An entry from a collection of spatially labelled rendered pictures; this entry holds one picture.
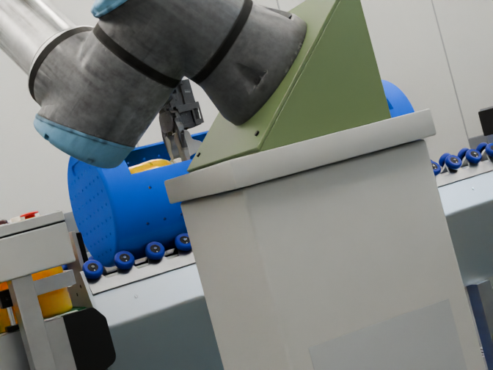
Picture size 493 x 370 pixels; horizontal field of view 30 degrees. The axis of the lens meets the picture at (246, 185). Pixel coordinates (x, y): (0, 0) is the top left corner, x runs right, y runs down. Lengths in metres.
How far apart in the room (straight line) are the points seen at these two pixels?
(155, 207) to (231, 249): 0.74
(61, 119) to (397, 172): 0.49
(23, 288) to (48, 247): 0.09
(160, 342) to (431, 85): 4.66
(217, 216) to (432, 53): 5.27
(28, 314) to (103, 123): 0.53
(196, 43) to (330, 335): 0.45
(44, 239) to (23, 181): 3.71
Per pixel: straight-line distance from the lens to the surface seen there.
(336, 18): 1.34
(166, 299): 2.04
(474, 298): 2.60
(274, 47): 1.33
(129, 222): 2.02
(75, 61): 1.38
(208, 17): 1.32
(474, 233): 2.55
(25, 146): 5.47
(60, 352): 1.87
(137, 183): 2.03
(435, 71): 6.52
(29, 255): 1.74
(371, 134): 1.30
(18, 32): 1.48
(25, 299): 1.77
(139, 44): 1.32
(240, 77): 1.33
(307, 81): 1.29
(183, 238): 2.10
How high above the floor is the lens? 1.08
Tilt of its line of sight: 1 degrees down
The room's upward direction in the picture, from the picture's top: 15 degrees counter-clockwise
